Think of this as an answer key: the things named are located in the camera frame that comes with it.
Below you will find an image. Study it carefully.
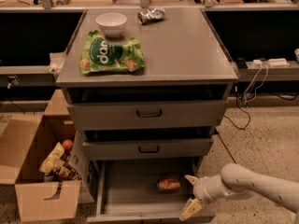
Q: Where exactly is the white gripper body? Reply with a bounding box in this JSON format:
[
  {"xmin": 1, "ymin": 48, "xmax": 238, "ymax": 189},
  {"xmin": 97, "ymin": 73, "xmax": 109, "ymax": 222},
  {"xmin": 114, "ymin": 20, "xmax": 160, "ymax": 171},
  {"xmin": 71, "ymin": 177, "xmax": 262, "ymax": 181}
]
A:
[{"xmin": 193, "ymin": 175, "xmax": 225, "ymax": 203}]

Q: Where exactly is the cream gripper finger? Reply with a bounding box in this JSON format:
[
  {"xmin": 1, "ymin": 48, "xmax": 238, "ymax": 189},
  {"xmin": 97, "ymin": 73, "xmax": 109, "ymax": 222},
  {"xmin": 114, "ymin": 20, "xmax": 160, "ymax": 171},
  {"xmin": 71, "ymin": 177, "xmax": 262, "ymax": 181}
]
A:
[
  {"xmin": 185, "ymin": 175, "xmax": 198, "ymax": 186},
  {"xmin": 179, "ymin": 199, "xmax": 203, "ymax": 221}
]

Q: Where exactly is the orange soda can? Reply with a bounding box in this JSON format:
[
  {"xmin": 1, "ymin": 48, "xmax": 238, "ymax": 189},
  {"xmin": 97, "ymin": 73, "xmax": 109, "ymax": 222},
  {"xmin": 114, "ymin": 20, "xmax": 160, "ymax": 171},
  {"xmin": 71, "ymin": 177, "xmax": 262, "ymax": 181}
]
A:
[{"xmin": 157, "ymin": 178, "xmax": 180, "ymax": 193}]

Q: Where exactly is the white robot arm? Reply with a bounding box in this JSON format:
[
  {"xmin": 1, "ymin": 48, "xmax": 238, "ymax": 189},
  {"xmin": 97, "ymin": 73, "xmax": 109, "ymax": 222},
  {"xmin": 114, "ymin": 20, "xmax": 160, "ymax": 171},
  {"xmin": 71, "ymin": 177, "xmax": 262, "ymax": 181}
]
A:
[{"xmin": 179, "ymin": 163, "xmax": 299, "ymax": 224}]

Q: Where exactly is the grey middle drawer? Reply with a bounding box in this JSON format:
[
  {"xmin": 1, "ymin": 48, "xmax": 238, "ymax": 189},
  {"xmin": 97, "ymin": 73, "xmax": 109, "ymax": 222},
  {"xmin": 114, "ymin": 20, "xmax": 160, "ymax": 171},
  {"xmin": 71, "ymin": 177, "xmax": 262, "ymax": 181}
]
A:
[{"xmin": 83, "ymin": 138, "xmax": 213, "ymax": 161}]

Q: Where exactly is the grey drawer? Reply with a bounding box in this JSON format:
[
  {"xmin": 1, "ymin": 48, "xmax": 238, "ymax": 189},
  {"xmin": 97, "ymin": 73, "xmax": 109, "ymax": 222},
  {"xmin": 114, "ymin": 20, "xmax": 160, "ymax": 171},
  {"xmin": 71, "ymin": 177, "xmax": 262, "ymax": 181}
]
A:
[
  {"xmin": 67, "ymin": 100, "xmax": 226, "ymax": 131},
  {"xmin": 83, "ymin": 138, "xmax": 213, "ymax": 161},
  {"xmin": 87, "ymin": 158, "xmax": 215, "ymax": 224}
]

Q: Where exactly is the grey bottom drawer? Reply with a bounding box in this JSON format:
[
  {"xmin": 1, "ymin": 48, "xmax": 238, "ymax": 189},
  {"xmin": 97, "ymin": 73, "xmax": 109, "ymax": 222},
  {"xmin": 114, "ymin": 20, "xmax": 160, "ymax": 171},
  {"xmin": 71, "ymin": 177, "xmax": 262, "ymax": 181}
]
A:
[{"xmin": 87, "ymin": 158, "xmax": 215, "ymax": 224}]

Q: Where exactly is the grey top drawer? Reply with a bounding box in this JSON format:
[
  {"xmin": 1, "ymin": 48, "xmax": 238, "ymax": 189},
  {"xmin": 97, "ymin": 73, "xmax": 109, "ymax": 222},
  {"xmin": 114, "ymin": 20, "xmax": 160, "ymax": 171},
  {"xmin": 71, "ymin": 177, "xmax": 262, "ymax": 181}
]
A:
[{"xmin": 67, "ymin": 100, "xmax": 226, "ymax": 131}]

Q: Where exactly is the grey drawer cabinet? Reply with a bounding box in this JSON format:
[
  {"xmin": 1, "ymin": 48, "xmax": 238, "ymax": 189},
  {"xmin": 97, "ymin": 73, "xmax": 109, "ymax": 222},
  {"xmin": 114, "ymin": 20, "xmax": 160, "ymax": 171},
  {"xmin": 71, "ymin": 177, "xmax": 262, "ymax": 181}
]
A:
[{"xmin": 55, "ymin": 7, "xmax": 239, "ymax": 224}]

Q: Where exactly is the brown snack packet in box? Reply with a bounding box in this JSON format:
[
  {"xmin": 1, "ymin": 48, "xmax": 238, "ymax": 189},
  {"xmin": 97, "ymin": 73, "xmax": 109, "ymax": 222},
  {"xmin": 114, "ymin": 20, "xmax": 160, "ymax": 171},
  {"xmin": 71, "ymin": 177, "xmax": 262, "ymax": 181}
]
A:
[{"xmin": 52, "ymin": 160, "xmax": 81, "ymax": 180}]

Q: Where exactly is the orange fruit in box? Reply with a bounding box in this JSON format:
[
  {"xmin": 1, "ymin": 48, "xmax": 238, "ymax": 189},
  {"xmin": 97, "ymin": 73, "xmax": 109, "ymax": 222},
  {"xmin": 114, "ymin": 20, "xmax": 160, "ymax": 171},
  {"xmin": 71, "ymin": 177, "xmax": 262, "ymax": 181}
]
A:
[{"xmin": 62, "ymin": 139, "xmax": 74, "ymax": 151}]

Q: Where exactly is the white power strip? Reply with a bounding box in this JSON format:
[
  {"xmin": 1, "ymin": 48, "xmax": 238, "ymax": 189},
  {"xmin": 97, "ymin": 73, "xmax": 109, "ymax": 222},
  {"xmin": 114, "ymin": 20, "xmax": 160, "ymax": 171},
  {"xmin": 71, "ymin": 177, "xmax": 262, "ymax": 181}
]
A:
[{"xmin": 253, "ymin": 58, "xmax": 291, "ymax": 67}]

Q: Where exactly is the yellow snack bag in box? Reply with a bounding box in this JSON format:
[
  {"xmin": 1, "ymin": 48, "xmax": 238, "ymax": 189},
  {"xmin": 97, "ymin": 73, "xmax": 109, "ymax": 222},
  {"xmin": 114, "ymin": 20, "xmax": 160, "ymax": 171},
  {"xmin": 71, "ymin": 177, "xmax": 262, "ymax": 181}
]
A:
[{"xmin": 39, "ymin": 142, "xmax": 64, "ymax": 174}]

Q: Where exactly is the green chip bag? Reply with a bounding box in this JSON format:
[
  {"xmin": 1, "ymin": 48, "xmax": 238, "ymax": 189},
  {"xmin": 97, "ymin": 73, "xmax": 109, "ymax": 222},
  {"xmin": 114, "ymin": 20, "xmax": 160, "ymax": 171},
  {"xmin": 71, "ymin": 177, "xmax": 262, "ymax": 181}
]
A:
[{"xmin": 79, "ymin": 30, "xmax": 145, "ymax": 74}]

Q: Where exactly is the crumpled silver foil bag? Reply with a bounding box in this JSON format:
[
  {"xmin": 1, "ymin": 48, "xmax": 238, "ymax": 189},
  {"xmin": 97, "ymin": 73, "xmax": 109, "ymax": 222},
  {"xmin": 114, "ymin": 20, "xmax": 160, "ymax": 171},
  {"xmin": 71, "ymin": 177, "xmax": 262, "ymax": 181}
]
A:
[{"xmin": 137, "ymin": 7, "xmax": 165, "ymax": 25}]

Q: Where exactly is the cardboard box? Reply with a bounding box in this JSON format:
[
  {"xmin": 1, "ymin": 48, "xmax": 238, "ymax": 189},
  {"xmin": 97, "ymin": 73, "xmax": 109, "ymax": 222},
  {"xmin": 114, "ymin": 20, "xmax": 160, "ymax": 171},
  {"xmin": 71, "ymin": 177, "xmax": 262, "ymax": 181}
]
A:
[{"xmin": 0, "ymin": 91, "xmax": 80, "ymax": 224}]

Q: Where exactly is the white bowl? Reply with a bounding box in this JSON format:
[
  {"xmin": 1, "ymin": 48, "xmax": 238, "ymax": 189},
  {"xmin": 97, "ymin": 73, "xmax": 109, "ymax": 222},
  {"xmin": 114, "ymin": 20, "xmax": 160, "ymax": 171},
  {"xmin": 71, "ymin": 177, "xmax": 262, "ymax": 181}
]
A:
[{"xmin": 95, "ymin": 13, "xmax": 127, "ymax": 37}]

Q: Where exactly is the black floor cable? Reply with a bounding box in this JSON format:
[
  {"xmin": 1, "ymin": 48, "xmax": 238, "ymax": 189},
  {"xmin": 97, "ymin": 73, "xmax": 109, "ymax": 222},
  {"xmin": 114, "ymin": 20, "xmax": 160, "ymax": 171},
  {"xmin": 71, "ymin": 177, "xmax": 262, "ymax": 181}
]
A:
[{"xmin": 216, "ymin": 91, "xmax": 252, "ymax": 165}]

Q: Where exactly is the white cable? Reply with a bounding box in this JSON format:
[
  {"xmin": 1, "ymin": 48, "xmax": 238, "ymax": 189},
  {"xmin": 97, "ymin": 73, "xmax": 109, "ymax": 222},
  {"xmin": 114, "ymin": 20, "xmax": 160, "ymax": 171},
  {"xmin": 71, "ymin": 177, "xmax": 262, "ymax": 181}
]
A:
[{"xmin": 242, "ymin": 63, "xmax": 269, "ymax": 105}]

